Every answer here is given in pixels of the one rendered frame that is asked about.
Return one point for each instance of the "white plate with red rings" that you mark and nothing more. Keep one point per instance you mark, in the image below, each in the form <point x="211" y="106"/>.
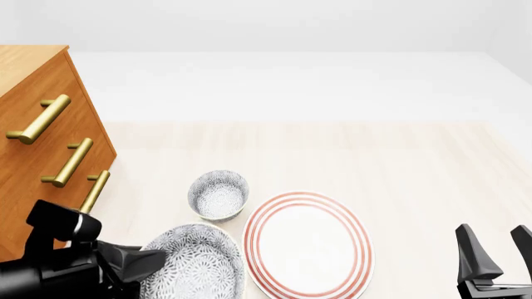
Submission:
<point x="307" y="246"/>

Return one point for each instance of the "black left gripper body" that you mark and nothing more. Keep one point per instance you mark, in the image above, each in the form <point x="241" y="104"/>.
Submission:
<point x="75" y="271"/>

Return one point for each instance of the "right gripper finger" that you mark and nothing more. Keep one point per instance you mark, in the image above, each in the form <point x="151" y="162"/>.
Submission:
<point x="476" y="258"/>
<point x="524" y="249"/>

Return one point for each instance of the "large patterned grey bowl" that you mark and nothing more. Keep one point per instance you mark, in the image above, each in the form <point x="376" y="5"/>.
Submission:
<point x="199" y="264"/>

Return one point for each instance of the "small patterned grey bowl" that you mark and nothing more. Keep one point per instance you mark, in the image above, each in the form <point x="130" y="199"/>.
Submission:
<point x="218" y="196"/>

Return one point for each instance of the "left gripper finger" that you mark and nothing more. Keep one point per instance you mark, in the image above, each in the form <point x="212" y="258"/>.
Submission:
<point x="139" y="260"/>

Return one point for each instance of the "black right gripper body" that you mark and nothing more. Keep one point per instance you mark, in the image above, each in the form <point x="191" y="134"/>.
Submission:
<point x="494" y="289"/>

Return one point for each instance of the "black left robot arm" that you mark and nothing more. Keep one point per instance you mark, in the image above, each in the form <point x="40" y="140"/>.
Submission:
<point x="18" y="281"/>

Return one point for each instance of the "wooden cabinet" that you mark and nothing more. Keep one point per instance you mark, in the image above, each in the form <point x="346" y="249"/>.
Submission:
<point x="29" y="78"/>

